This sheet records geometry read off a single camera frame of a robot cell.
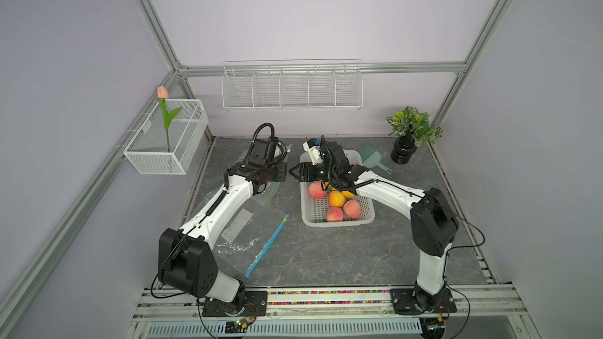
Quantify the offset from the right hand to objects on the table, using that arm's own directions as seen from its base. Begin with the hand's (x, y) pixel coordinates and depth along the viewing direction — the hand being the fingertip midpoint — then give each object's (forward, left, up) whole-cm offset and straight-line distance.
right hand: (292, 170), depth 84 cm
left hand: (0, +4, 0) cm, 4 cm away
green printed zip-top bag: (-8, +10, -6) cm, 14 cm away
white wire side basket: (-1, +45, +12) cm, 47 cm away
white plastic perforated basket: (-7, -8, -18) cm, 21 cm away
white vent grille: (-45, -28, -20) cm, 57 cm away
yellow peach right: (-15, -17, +9) cm, 25 cm away
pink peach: (-11, -15, -13) cm, 23 cm away
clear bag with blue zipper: (-17, +17, -19) cm, 31 cm away
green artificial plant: (+18, -46, +6) cm, 50 cm away
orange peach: (-5, -17, -13) cm, 22 cm away
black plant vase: (+19, -48, -10) cm, 53 cm away
